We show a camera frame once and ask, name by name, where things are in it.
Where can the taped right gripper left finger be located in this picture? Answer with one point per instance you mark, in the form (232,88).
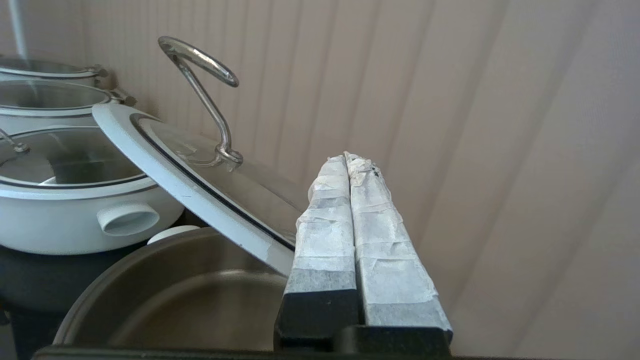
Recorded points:
(325,260)

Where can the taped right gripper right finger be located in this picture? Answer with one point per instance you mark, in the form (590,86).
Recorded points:
(390,260)

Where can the glass lid with white rim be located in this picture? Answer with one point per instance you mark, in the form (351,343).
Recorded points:
(240,195)
(40,67)

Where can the white pot middle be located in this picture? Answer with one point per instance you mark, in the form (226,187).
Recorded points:
(75,160)

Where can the far white lidded pot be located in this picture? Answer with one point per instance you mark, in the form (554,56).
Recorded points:
(50,95)

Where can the stainless steel inner pan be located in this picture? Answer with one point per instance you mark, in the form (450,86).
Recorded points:
(200,300)

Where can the large black induction cooktop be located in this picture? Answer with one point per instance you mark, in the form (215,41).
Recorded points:
(40,280)

